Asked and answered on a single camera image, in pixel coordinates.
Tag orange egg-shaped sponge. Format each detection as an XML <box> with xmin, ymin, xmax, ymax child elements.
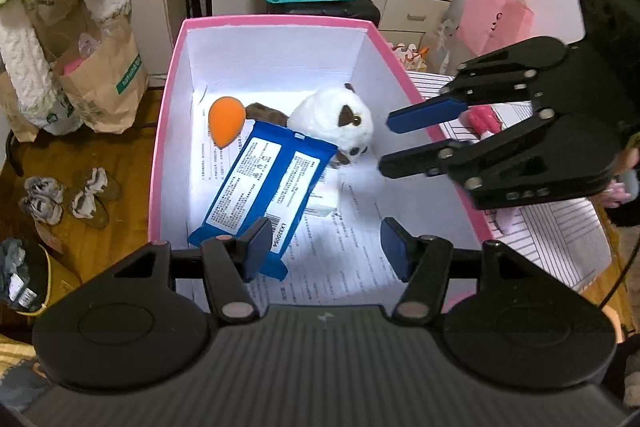
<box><xmin>208</xmin><ymin>96</ymin><xmax>247</xmax><ymax>150</ymax></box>

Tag strawberry plush keychain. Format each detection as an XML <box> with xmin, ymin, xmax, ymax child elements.
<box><xmin>464</xmin><ymin>104</ymin><xmax>503</xmax><ymax>142</ymax></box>

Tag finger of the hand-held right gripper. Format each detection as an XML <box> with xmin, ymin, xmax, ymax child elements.
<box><xmin>386</xmin><ymin>36</ymin><xmax>569</xmax><ymax>134</ymax></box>
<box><xmin>378</xmin><ymin>109</ymin><xmax>556</xmax><ymax>210</ymax></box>

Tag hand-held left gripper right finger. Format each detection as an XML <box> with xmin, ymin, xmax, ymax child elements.
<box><xmin>379</xmin><ymin>217</ymin><xmax>540</xmax><ymax>324</ymax></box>

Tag striped tablecloth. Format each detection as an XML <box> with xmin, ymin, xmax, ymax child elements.
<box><xmin>407</xmin><ymin>72</ymin><xmax>613</xmax><ymax>293</ymax></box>

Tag blue wipes packet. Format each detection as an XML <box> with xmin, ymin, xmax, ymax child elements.
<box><xmin>187</xmin><ymin>119</ymin><xmax>338</xmax><ymax>280</ymax></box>

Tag brown paper bag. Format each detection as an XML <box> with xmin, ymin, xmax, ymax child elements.
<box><xmin>0</xmin><ymin>67</ymin><xmax>43</xmax><ymax>142</ymax></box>
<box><xmin>52</xmin><ymin>14</ymin><xmax>151</xmax><ymax>135</ymax></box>

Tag white printed paper sheet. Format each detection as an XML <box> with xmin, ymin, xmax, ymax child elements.
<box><xmin>190</xmin><ymin>82</ymin><xmax>451</xmax><ymax>308</ymax></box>

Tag pink cardboard box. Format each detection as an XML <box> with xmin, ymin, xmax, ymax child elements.
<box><xmin>149</xmin><ymin>17</ymin><xmax>496</xmax><ymax>313</ymax></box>

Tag clear plastic bag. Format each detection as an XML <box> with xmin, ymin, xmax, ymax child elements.
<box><xmin>427</xmin><ymin>19</ymin><xmax>463</xmax><ymax>75</ymax></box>

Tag pink shopping bag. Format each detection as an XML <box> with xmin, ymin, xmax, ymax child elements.
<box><xmin>457</xmin><ymin>0</ymin><xmax>533</xmax><ymax>58</ymax></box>

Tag white plush cat toy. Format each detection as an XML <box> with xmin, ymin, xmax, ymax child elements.
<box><xmin>245</xmin><ymin>84</ymin><xmax>375</xmax><ymax>170</ymax></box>

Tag yellow waste bin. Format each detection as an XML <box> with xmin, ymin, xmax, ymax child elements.
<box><xmin>0</xmin><ymin>237</ymin><xmax>83</xmax><ymax>319</ymax></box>

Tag person's right hand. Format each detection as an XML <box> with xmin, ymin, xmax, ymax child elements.
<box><xmin>600</xmin><ymin>146</ymin><xmax>640</xmax><ymax>208</ymax></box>

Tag black suitcase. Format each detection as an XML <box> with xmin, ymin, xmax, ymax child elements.
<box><xmin>265</xmin><ymin>0</ymin><xmax>381</xmax><ymax>32</ymax></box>

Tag white orange gift bag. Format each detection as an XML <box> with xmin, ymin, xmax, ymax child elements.
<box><xmin>390</xmin><ymin>42</ymin><xmax>431</xmax><ymax>72</ymax></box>

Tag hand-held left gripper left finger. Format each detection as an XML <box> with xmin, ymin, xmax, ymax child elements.
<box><xmin>114</xmin><ymin>217</ymin><xmax>273</xmax><ymax>325</ymax></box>

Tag cream fleece pants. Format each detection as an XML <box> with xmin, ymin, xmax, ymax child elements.
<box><xmin>0</xmin><ymin>0</ymin><xmax>131</xmax><ymax>128</ymax></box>

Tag black cable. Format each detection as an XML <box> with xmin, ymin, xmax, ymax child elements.
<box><xmin>599</xmin><ymin>227</ymin><xmax>632</xmax><ymax>308</ymax></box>

